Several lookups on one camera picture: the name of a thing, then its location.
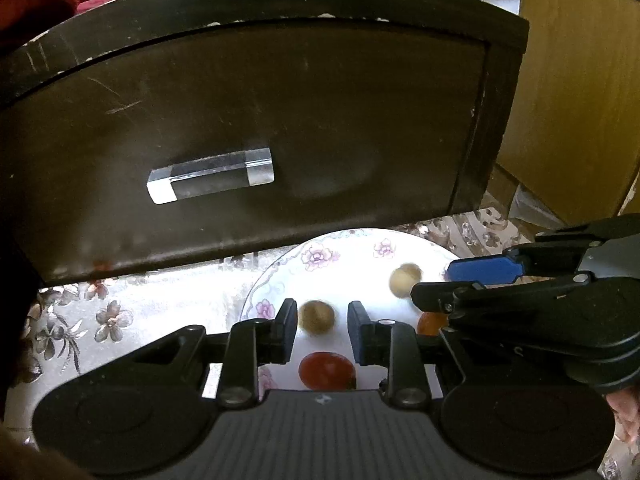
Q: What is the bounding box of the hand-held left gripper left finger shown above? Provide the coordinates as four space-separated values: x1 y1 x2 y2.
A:
82 299 299 407

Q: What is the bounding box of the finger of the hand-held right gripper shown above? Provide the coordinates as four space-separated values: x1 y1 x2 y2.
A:
446 217 640 283
410 275 601 317

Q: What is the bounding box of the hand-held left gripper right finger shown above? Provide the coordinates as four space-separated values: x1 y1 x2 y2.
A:
347 301 451 407

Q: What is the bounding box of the orange tangerine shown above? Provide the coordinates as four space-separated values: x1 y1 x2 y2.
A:
417 312 451 337

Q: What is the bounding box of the brown longan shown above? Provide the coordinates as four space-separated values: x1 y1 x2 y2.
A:
298 300 335 335
389 263 423 298

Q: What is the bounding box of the red tomato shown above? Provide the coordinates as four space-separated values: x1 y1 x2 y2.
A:
298 352 357 391

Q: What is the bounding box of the white floral rimmed plate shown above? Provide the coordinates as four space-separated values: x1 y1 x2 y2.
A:
239 228 458 393

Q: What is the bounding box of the person's right hand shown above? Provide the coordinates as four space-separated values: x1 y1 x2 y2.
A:
605 387 640 443

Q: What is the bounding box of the floral embroidered cloth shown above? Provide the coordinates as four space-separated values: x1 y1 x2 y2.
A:
0 205 640 480

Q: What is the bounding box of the wooden wardrobe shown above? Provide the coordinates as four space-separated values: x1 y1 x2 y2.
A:
495 0 640 228

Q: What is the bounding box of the red fleece blanket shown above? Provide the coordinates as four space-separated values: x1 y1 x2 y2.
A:
0 0 78 56

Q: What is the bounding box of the clear drawer handle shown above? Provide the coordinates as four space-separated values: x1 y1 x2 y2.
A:
146 147 276 205

